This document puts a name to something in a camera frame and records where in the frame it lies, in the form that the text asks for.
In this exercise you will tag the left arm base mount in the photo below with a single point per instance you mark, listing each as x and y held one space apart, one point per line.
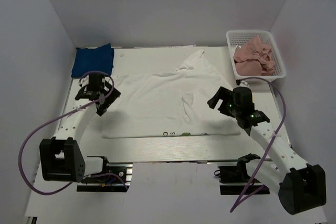
114 178

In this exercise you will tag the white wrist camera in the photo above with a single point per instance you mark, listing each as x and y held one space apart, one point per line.
83 81
242 83

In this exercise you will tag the folded blue t-shirt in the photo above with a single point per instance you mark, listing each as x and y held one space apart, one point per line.
93 59

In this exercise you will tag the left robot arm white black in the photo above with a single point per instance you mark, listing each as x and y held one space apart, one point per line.
60 155

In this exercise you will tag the white plastic mesh basket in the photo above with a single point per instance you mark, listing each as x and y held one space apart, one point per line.
236 38

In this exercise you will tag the pink t-shirt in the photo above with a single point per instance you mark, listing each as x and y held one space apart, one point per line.
254 58

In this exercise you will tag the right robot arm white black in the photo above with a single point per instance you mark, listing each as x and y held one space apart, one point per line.
299 185

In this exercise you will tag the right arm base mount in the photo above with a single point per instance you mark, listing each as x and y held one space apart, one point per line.
231 183

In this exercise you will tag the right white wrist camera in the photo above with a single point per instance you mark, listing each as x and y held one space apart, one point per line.
242 83

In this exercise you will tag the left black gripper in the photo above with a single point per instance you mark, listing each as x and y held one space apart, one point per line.
112 98

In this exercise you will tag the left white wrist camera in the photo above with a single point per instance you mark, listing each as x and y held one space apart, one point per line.
83 81

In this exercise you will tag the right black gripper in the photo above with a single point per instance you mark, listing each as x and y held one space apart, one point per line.
224 94

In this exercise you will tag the white printed t-shirt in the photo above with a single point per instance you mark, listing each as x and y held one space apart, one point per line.
169 103

